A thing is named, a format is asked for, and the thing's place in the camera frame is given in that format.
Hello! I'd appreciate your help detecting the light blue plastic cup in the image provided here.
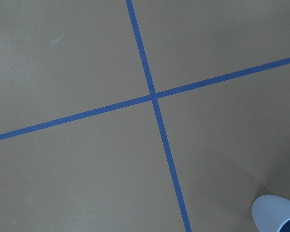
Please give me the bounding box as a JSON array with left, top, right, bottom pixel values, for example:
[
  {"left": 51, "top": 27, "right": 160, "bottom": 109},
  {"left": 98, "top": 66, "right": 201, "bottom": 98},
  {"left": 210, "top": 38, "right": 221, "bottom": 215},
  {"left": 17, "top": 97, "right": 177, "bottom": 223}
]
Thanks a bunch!
[{"left": 251, "top": 195, "right": 290, "bottom": 232}]

